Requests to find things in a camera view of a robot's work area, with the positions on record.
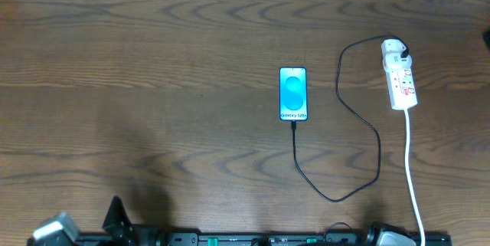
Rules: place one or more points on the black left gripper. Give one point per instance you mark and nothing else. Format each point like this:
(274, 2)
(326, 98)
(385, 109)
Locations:
(115, 223)

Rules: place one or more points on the blue Galaxy smartphone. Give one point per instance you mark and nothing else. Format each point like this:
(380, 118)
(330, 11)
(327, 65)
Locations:
(293, 94)

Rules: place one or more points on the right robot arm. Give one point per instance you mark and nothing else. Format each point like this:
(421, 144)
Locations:
(382, 234)

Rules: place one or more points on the white USB charger adapter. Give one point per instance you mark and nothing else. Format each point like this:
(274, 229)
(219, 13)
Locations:
(396, 55)

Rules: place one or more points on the white power strip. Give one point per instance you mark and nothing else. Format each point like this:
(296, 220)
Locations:
(401, 89)

